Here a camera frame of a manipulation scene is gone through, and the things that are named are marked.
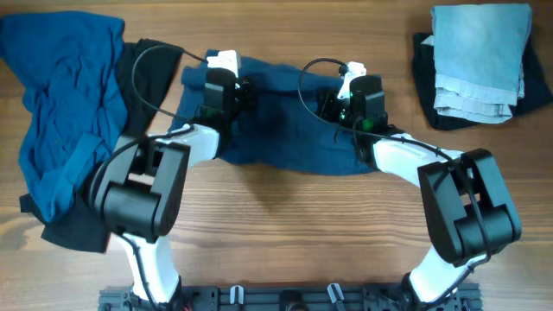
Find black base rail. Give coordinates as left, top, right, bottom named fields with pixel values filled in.
left=98, top=283, right=483, bottom=311

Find black garment under jeans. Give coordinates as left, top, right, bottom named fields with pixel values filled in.
left=411, top=33, right=552, bottom=131

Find black garment left pile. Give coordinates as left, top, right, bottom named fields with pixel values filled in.
left=20, top=39, right=182, bottom=253

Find folded light blue jeans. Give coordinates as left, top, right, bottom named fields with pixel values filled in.
left=423, top=3, right=532, bottom=124

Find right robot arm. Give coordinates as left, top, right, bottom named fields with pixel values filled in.
left=315, top=73, right=522, bottom=310

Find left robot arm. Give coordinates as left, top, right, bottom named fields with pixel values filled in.
left=89, top=68, right=257, bottom=310

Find navy blue shorts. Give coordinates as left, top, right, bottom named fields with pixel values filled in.
left=168, top=48, right=385, bottom=176

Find bright blue garment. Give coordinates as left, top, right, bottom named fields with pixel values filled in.
left=1, top=11, right=127, bottom=222

